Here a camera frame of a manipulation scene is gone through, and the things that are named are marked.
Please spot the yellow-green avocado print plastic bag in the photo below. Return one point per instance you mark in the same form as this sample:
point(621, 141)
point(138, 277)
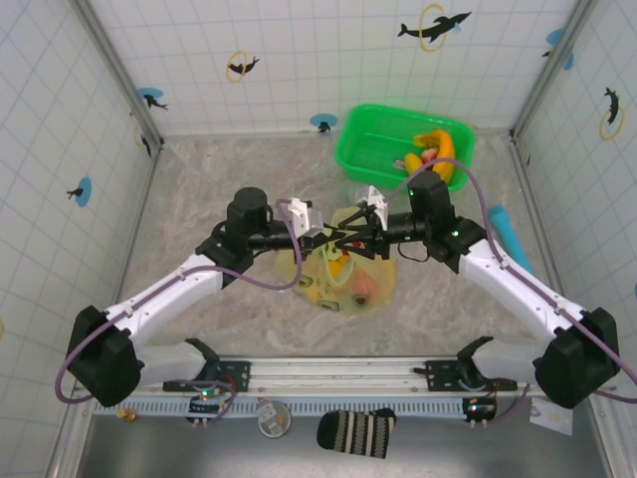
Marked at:
point(378, 279)

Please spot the red fake apple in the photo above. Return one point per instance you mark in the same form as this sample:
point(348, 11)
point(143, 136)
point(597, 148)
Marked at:
point(364, 288)

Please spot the green perforated plastic basket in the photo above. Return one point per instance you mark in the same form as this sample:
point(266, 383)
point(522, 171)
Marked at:
point(368, 139)

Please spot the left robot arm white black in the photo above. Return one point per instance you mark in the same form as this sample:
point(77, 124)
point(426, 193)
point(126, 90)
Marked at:
point(164, 294)

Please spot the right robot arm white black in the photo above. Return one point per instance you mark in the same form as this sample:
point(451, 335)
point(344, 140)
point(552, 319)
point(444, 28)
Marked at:
point(512, 284)

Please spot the small yellow fake banana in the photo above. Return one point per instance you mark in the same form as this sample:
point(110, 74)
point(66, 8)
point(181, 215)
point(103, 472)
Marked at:
point(413, 163)

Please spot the pink-red fake fruit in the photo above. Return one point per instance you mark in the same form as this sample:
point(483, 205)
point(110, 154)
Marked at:
point(429, 155)

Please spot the orange-yellow fake banana bunch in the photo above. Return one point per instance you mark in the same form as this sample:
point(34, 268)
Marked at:
point(443, 142)

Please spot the small paper label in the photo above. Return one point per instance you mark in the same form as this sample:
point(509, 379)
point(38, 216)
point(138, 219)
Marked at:
point(400, 163)

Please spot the light blue cylinder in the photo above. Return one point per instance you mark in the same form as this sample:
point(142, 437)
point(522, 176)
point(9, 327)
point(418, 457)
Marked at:
point(502, 224)

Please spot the dolphin blue circle sticker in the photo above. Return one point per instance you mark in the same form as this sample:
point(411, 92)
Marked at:
point(85, 191)
point(555, 36)
point(323, 119)
point(149, 93)

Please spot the round metal disc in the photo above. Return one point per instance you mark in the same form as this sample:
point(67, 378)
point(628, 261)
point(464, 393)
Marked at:
point(274, 420)

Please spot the black beige striped sock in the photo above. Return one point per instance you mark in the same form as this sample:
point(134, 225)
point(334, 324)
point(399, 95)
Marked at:
point(353, 433)

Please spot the small brass fitting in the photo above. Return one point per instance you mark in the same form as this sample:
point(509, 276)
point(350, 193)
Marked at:
point(127, 414)

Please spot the white paper card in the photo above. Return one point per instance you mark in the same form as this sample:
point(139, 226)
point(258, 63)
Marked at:
point(552, 423)

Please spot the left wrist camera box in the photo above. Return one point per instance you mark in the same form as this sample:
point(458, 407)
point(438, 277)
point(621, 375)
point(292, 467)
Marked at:
point(306, 221)

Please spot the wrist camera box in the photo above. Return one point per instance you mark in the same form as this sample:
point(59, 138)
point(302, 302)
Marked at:
point(370, 199)
point(306, 221)

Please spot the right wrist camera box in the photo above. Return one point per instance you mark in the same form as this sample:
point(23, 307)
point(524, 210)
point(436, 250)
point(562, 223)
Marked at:
point(370, 199)

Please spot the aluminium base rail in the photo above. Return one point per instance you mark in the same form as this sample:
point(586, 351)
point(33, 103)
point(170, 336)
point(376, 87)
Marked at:
point(328, 376)

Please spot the aluminium frame post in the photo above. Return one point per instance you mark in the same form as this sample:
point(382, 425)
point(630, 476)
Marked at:
point(545, 84)
point(121, 74)

